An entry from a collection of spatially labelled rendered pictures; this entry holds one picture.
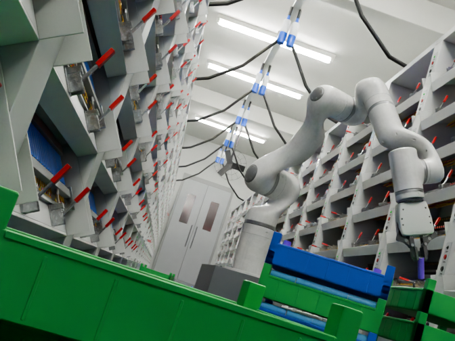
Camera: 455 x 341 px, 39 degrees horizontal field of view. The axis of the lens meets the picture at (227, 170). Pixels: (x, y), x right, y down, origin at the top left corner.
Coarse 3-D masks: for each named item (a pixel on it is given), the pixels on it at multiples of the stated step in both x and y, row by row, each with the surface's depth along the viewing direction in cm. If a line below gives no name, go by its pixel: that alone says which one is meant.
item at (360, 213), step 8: (384, 200) 319; (352, 208) 361; (360, 208) 361; (368, 208) 345; (376, 208) 320; (384, 208) 310; (360, 216) 346; (368, 216) 333; (376, 216) 321; (384, 216) 342
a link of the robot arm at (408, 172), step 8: (392, 152) 193; (400, 152) 191; (408, 152) 191; (416, 152) 193; (392, 160) 193; (400, 160) 190; (408, 160) 190; (416, 160) 191; (392, 168) 193; (400, 168) 190; (408, 168) 189; (416, 168) 190; (424, 168) 190; (392, 176) 193; (400, 176) 190; (408, 176) 189; (416, 176) 189; (424, 176) 190; (400, 184) 189; (408, 184) 188; (416, 184) 188
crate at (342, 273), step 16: (272, 240) 158; (272, 256) 157; (288, 256) 156; (304, 256) 155; (320, 256) 154; (288, 272) 164; (304, 272) 154; (320, 272) 153; (336, 272) 153; (352, 272) 152; (368, 272) 151; (336, 288) 166; (352, 288) 151; (368, 288) 150; (384, 288) 149
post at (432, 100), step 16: (448, 48) 306; (448, 64) 305; (432, 96) 301; (448, 96) 302; (416, 112) 309; (416, 128) 301; (432, 128) 299; (448, 128) 300; (432, 208) 293; (384, 240) 292; (384, 256) 287; (400, 256) 288; (384, 272) 286; (400, 272) 287; (416, 272) 288
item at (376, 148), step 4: (412, 116) 309; (408, 120) 327; (412, 120) 308; (412, 124) 308; (372, 144) 368; (376, 144) 368; (380, 144) 367; (372, 148) 367; (376, 148) 359; (380, 148) 353; (384, 148) 347; (388, 148) 341; (372, 152) 366; (376, 152) 359; (380, 152) 354; (372, 156) 366
